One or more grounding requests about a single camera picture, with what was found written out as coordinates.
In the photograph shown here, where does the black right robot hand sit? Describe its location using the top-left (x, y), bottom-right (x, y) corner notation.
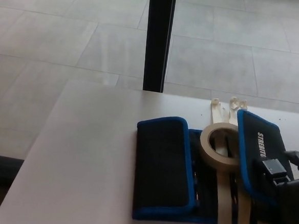
top-left (249, 148), bottom-right (299, 224)

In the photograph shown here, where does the black blue-trimmed folding toolkit case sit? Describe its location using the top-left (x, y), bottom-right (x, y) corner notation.
top-left (130, 102), bottom-right (299, 224)

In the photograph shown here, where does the beige masking tape roll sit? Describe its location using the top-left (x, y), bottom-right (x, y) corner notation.
top-left (197, 121), bottom-right (243, 173)

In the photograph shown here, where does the black vertical post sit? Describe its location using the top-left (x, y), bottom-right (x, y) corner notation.
top-left (142, 0), bottom-right (177, 94)

